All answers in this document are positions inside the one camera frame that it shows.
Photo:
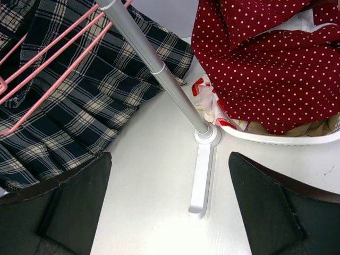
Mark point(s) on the white perforated plastic basket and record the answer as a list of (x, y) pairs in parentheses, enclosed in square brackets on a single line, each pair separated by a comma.
[(248, 134)]

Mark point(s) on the dark plaid skirt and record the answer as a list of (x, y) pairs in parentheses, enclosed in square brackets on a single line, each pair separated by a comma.
[(68, 128)]

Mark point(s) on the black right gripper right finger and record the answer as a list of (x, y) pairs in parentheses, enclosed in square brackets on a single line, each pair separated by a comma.
[(282, 215)]

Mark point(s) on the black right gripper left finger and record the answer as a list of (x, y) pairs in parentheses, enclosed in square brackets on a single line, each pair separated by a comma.
[(59, 215)]

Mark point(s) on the red polka dot skirt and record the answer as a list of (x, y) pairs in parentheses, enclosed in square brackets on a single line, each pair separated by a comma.
[(271, 62)]

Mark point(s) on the brown tan skirt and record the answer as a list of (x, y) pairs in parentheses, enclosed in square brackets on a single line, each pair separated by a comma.
[(314, 129)]

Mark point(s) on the silver white clothes rack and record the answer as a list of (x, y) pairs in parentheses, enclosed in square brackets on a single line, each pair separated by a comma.
[(207, 135)]

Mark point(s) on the pink wire hanger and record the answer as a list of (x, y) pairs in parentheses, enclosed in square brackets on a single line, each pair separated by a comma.
[(47, 37), (47, 73)]

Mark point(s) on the red poppy print skirt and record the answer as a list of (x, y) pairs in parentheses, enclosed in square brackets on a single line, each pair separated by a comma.
[(207, 104)]

